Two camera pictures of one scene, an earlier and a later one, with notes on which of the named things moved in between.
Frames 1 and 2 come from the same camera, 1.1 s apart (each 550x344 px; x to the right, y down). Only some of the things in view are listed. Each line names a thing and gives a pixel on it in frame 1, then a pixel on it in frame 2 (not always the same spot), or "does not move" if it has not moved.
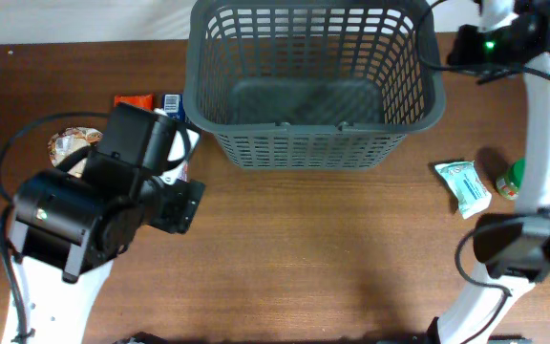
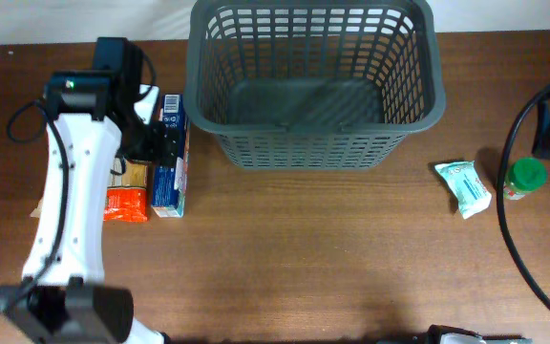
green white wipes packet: x=468 y=184 does not move
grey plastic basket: x=308 y=84 does not move
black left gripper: x=183 y=206 -> x=158 y=153
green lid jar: x=509 y=184 does not move
